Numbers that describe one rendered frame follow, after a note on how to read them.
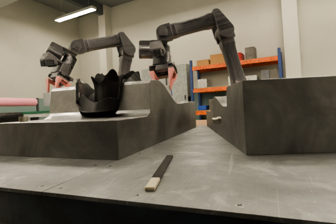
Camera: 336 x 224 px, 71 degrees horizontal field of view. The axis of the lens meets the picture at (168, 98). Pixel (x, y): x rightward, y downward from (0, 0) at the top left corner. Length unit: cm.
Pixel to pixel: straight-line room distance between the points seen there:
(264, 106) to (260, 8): 610
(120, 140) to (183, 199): 18
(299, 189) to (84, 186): 20
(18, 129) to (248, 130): 39
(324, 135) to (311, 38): 578
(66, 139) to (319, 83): 39
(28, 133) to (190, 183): 32
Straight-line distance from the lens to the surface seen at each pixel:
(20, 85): 789
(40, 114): 511
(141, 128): 43
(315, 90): 40
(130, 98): 49
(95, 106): 50
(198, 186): 24
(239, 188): 23
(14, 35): 810
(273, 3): 644
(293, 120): 39
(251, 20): 638
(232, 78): 100
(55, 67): 114
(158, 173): 27
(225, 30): 100
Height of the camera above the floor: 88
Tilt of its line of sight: 2 degrees up
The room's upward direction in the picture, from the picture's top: 3 degrees counter-clockwise
